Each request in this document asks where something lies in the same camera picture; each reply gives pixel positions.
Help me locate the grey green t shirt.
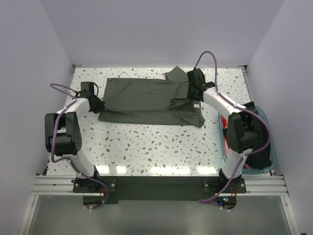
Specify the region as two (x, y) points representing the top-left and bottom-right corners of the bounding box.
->
(98, 67), (205, 128)

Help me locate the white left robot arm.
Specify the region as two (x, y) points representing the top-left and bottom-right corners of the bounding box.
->
(45, 95), (105, 192)

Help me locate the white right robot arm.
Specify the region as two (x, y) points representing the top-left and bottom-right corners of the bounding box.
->
(187, 79), (271, 192)

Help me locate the teal plastic laundry basket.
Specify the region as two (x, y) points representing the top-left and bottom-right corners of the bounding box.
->
(218, 114), (277, 174)

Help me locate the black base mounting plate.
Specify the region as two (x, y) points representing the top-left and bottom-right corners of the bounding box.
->
(71, 176), (246, 206)

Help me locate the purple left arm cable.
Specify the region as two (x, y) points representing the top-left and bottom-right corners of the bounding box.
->
(48, 83), (110, 211)

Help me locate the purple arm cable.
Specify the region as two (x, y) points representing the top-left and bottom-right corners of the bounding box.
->
(194, 50), (271, 205)
(48, 83), (110, 211)

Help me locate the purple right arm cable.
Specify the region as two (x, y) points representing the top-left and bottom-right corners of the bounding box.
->
(194, 50), (271, 205)

